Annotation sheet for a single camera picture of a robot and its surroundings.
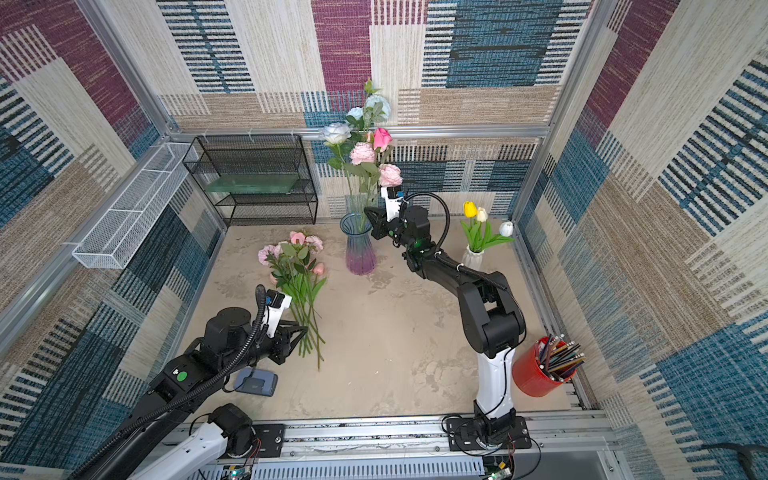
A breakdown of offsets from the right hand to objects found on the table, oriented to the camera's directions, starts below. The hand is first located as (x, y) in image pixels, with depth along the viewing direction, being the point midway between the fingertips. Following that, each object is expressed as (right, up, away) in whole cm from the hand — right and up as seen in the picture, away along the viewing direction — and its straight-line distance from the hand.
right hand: (370, 211), depth 89 cm
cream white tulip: (+30, -2, -7) cm, 31 cm away
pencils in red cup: (+47, -38, -14) cm, 62 cm away
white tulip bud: (+35, -6, -11) cm, 38 cm away
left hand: (-15, -29, -17) cm, 37 cm away
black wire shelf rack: (-38, +21, +13) cm, 45 cm away
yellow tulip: (+27, 0, -8) cm, 28 cm away
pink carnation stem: (-35, -13, +16) cm, 40 cm away
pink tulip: (-18, -22, +14) cm, 32 cm away
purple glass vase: (-5, -12, +19) cm, 23 cm away
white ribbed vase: (+30, -14, 0) cm, 33 cm away
